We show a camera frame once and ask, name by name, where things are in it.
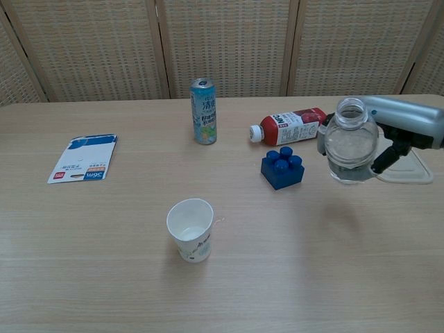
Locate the light blue drink can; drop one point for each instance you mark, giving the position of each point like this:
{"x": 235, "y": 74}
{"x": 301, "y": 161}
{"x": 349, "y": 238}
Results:
{"x": 204, "y": 114}

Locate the white blue cardboard package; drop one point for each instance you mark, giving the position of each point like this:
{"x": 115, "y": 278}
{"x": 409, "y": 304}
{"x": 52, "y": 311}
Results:
{"x": 83, "y": 159}

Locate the blue building block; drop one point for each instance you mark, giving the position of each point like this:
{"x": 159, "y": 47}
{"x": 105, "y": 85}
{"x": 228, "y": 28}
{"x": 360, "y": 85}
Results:
{"x": 282, "y": 173}

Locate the red juice bottle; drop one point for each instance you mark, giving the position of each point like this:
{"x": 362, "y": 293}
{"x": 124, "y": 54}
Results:
{"x": 288, "y": 128}

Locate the woven bamboo folding screen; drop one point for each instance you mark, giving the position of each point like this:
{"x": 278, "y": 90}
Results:
{"x": 222, "y": 45}

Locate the white paper cup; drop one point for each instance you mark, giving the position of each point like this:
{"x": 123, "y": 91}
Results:
{"x": 190, "y": 236}

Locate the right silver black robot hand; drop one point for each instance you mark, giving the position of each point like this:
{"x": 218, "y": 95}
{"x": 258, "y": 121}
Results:
{"x": 409, "y": 121}

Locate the transparent plastic bottle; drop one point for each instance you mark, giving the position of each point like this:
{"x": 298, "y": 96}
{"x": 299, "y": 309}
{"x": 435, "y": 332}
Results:
{"x": 350, "y": 142}

